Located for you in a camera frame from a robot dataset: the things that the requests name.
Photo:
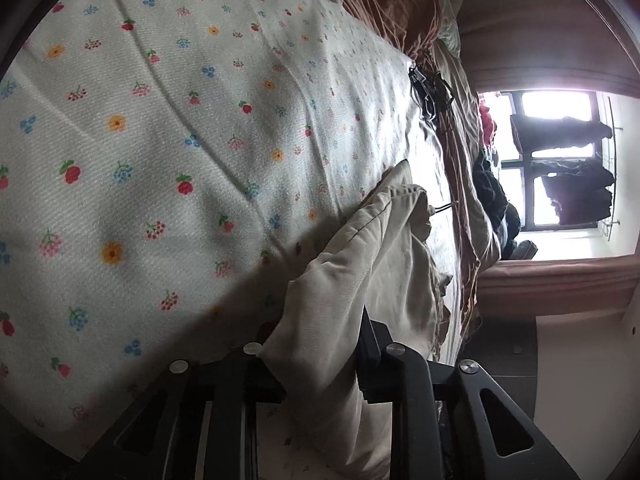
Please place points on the long dark hanging coat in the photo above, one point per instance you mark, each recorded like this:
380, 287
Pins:
560, 132

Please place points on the dark hanging jacket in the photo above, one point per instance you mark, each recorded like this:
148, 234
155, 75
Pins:
582, 210
575, 182

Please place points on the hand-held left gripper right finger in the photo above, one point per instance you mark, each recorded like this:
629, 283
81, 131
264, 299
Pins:
372, 360

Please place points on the pink curtain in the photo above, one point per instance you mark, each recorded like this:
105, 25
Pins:
550, 280
540, 45

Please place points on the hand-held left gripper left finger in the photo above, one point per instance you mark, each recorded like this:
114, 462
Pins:
265, 385

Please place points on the pale pillow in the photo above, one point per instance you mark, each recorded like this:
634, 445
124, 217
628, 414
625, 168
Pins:
450, 30

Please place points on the brown blanket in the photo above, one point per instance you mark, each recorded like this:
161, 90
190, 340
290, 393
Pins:
390, 0

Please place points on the grey cushion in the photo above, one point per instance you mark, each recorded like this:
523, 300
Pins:
522, 250

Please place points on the beige jacket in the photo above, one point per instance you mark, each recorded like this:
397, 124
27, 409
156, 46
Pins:
380, 260

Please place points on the dark framed window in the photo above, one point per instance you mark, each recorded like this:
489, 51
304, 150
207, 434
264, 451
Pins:
520, 180

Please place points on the metal clothes rod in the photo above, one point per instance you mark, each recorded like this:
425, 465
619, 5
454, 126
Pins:
614, 160

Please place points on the white floral bed sheet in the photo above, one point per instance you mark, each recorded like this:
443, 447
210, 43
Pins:
150, 160

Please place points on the red cloth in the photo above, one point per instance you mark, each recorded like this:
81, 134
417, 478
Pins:
487, 125

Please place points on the black clothes pile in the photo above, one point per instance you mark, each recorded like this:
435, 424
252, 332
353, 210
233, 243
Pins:
492, 195

